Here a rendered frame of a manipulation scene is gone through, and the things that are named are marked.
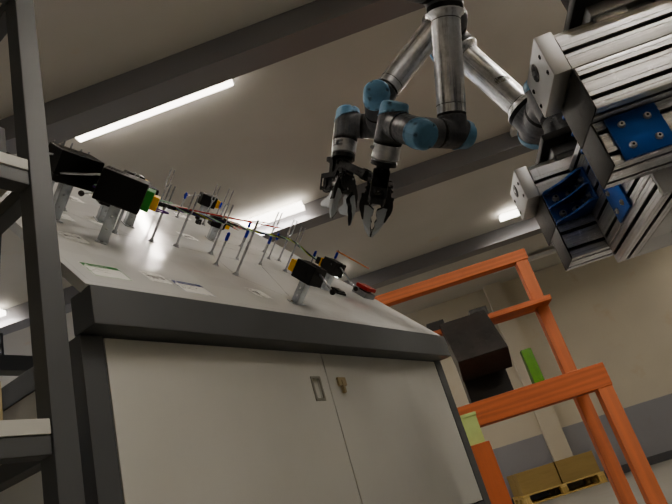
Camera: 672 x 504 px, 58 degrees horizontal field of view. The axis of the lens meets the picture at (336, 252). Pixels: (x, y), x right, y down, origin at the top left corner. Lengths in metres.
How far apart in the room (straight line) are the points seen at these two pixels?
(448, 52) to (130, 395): 1.12
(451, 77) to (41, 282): 1.10
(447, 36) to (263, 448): 1.08
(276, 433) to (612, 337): 10.30
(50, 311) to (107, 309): 0.10
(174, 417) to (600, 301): 10.65
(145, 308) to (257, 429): 0.31
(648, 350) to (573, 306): 1.34
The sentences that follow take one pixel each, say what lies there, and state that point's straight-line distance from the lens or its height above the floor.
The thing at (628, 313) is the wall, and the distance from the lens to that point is 11.49.
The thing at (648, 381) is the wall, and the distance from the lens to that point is 11.29.
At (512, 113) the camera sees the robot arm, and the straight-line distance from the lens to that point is 1.92.
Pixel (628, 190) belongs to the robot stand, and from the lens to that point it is 1.36.
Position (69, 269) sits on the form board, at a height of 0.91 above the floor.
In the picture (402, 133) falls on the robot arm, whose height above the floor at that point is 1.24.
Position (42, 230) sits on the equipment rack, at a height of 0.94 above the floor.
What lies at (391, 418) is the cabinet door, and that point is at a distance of 1.54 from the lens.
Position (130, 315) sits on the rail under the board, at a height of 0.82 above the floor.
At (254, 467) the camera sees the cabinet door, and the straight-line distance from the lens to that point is 1.14.
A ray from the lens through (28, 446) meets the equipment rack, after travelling 0.86.
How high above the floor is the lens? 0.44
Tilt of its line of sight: 24 degrees up
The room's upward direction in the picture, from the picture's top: 17 degrees counter-clockwise
